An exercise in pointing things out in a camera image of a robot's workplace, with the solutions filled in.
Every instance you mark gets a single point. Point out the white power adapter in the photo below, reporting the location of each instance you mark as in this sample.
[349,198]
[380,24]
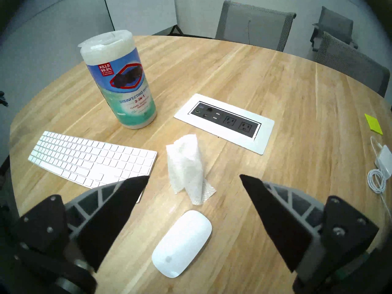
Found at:
[385,160]

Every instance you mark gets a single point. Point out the wide grey mesh chair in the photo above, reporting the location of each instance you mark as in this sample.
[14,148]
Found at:
[254,25]

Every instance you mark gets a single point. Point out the yellow sticky note pad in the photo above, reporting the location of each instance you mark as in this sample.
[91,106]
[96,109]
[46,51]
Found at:
[373,124]

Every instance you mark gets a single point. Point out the low grey mesh chair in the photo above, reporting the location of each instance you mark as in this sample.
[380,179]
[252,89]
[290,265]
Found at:
[352,62]

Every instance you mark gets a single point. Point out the grey office chair with armrests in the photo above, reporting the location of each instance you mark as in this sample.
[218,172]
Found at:
[335,24]

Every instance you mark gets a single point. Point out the white disinfecting wipe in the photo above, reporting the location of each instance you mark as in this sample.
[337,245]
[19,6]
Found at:
[186,167]

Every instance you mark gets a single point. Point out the white computer mouse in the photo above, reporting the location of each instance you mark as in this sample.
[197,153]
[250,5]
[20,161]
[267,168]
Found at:
[182,243]

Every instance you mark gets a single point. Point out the white slim keyboard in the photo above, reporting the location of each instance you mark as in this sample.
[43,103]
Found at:
[92,158]

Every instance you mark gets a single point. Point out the disinfecting wipes canister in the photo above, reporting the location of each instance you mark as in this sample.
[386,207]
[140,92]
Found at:
[122,88]

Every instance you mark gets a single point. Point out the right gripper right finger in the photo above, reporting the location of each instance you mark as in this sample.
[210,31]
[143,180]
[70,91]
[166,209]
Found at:
[281,223]

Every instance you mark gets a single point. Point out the silver table power outlet box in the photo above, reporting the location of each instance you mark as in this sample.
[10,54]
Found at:
[223,118]

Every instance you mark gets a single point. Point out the freestanding whiteboard with black stand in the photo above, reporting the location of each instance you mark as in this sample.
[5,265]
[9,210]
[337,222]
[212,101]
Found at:
[141,8]

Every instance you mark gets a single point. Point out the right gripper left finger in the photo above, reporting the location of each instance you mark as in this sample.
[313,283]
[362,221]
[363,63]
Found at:
[101,223]

